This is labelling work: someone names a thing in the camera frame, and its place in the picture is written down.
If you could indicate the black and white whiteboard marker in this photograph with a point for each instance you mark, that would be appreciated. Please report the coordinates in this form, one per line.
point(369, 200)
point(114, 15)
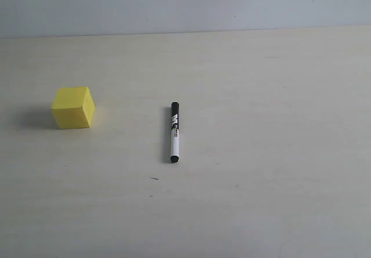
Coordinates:
point(175, 134)

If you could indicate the yellow cube block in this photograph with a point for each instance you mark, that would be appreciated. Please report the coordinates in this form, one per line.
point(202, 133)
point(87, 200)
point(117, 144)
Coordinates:
point(73, 108)

